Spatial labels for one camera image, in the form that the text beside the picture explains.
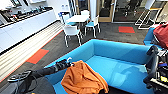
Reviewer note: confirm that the orange jacket white print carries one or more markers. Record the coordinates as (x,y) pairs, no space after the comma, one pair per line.
(83,80)

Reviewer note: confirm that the white chair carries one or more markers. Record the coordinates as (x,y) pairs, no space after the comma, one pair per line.
(85,12)
(66,17)
(71,30)

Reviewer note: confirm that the blue seat chair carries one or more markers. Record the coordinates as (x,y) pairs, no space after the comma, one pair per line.
(91,24)

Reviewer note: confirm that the large blue sofa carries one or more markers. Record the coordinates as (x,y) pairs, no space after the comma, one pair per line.
(113,56)

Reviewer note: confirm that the white kitchen lower cabinets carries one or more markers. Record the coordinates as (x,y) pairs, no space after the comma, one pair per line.
(20,33)

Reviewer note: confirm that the small blue sofa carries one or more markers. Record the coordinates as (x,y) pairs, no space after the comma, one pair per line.
(149,36)

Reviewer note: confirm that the red bag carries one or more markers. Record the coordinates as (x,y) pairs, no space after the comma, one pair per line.
(161,35)

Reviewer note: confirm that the wooden frame glass door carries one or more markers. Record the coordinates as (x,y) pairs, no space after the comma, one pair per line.
(82,6)
(106,11)

